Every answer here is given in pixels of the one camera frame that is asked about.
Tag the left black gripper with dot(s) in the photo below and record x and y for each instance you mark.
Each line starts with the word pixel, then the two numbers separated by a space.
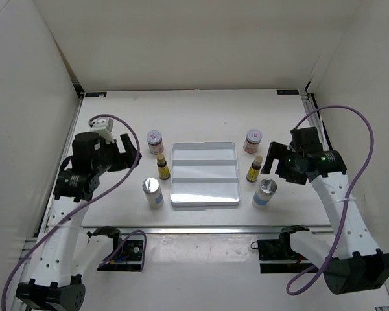
pixel 123 160

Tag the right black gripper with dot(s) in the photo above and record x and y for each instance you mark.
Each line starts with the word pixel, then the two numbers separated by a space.
pixel 279 151

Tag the white silver-cap bottle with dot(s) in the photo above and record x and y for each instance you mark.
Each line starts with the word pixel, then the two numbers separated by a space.
pixel 153 193
pixel 264 193

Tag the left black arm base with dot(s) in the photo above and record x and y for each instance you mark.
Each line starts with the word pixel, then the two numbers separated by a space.
pixel 128 253

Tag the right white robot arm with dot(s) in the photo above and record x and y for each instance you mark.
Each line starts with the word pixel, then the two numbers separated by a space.
pixel 354 262

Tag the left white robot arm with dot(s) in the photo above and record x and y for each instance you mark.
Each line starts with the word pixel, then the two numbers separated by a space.
pixel 57 282

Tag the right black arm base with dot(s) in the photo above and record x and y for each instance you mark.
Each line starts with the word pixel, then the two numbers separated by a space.
pixel 276 255

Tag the right red-lid spice jar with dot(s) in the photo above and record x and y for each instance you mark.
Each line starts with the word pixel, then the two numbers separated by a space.
pixel 252 141

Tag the red-lid spice jar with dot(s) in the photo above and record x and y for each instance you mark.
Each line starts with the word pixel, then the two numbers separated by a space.
pixel 155 142
pixel 252 141

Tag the left red-lid spice jar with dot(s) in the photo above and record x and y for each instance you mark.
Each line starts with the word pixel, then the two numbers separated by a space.
pixel 155 142

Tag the right small yellow-label bottle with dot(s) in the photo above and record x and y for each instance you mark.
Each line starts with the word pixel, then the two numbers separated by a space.
pixel 254 170

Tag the small yellow-label bottle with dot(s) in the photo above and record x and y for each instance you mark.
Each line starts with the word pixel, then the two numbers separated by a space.
pixel 254 170
pixel 163 169

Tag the left small yellow-label bottle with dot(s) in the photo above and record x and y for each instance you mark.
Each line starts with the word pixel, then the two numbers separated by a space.
pixel 163 169

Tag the right blue corner label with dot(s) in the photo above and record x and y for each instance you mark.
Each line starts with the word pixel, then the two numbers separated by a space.
pixel 287 92

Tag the blue corner label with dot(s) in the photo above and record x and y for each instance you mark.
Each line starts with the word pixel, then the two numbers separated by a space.
pixel 287 92
pixel 95 94

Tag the left blue corner label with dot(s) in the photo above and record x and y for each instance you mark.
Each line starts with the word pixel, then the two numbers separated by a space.
pixel 95 94

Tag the white three-compartment tray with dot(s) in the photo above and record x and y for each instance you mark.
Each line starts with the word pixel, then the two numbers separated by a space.
pixel 204 176

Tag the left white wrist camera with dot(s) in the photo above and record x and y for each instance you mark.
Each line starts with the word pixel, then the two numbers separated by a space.
pixel 103 127

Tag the aluminium front rail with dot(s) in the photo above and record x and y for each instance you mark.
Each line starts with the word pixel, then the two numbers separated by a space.
pixel 317 229

